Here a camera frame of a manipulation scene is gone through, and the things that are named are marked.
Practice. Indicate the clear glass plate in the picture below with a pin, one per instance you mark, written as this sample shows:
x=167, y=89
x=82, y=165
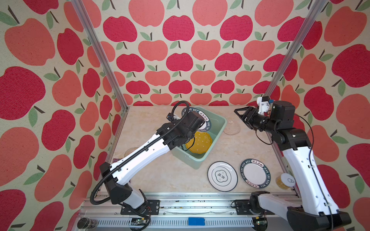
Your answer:
x=232, y=128

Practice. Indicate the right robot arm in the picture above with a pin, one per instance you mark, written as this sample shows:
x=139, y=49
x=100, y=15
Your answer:
x=318, y=211

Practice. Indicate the yellow polka dot plate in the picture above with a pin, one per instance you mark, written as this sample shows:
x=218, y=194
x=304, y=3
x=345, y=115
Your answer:
x=200, y=144

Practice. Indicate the left aluminium frame post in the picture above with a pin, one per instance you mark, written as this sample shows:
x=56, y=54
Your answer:
x=99, y=51

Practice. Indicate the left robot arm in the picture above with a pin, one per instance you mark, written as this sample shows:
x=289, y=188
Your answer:
x=115, y=186

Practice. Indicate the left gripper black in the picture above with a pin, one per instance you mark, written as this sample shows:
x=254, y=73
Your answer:
x=196, y=131

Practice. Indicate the white plate dark lettered rim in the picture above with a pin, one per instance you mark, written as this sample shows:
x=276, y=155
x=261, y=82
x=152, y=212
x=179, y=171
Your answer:
x=206, y=126

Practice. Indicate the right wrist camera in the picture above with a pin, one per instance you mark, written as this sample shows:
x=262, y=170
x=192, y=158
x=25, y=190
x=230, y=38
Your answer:
x=264, y=103

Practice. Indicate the white plate green clover emblem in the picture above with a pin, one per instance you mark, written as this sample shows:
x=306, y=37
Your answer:
x=222, y=176

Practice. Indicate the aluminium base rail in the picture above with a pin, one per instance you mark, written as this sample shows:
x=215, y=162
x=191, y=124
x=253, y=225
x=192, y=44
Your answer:
x=175, y=210

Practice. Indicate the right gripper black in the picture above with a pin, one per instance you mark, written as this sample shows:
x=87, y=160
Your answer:
x=250, y=120

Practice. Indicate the mint green plastic bin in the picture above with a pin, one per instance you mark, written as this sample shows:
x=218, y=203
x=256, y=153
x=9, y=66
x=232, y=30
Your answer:
x=195, y=160

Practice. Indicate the aluminium frame post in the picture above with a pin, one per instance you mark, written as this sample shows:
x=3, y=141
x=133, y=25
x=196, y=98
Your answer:
x=309, y=21
x=99, y=51

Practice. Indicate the dark cylindrical can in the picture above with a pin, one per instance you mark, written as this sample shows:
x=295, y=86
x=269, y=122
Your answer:
x=87, y=223

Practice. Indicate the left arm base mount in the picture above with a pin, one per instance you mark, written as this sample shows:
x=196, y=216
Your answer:
x=152, y=207

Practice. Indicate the blue block on rail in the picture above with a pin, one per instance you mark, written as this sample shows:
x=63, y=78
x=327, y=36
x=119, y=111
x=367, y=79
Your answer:
x=195, y=221

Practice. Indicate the right aluminium frame post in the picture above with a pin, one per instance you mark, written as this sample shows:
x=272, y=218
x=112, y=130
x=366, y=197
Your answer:
x=309, y=21

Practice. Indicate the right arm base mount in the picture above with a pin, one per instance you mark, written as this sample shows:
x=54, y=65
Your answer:
x=247, y=207

